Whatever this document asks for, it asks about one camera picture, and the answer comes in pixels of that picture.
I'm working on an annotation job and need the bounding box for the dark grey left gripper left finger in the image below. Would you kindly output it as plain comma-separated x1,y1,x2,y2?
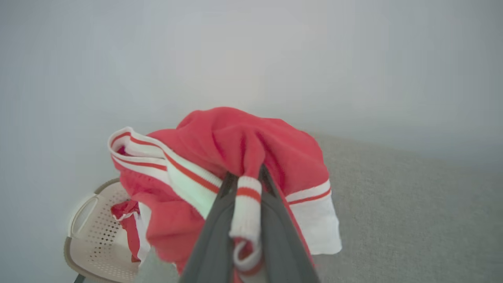
179,172,239,283

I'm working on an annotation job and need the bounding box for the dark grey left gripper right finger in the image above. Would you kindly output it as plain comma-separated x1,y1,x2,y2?
257,165,321,283

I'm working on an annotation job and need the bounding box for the red garment with white stripes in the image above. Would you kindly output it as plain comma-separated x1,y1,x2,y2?
108,106,342,283

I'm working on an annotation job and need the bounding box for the beige perforated laundry basket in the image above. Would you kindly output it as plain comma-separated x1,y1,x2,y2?
64,178,152,283

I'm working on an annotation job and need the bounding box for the grey fabric sofa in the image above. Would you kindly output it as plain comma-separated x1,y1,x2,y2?
138,133,503,283

